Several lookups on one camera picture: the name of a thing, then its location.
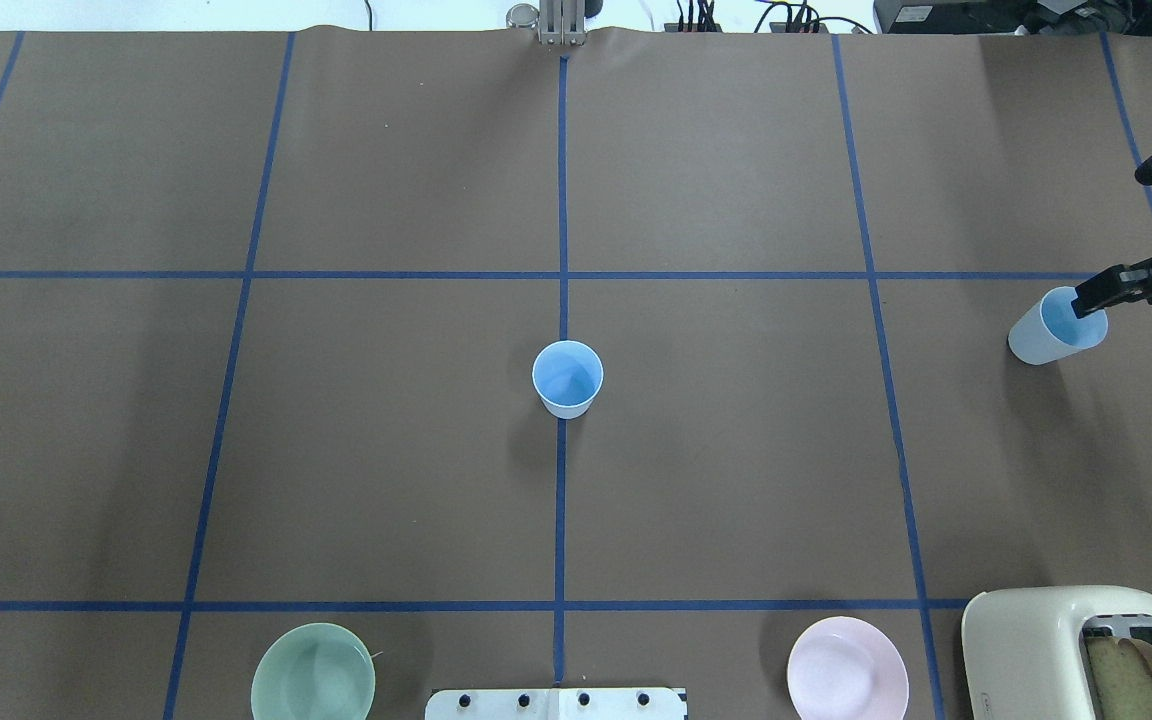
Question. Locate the pink bowl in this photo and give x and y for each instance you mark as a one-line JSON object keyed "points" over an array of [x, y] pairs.
{"points": [[846, 668]]}

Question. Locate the cream toaster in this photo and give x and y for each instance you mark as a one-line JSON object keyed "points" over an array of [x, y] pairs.
{"points": [[1027, 652]]}

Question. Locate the bread slice in toaster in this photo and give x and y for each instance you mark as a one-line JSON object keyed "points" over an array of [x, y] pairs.
{"points": [[1121, 676]]}

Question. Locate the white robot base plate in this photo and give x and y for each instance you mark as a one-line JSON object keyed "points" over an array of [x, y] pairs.
{"points": [[559, 703]]}

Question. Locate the light blue cup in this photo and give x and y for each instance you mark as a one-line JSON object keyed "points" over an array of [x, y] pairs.
{"points": [[567, 375], [1050, 330]]}

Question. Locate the green bowl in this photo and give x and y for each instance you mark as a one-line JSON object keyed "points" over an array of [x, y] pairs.
{"points": [[314, 671]]}

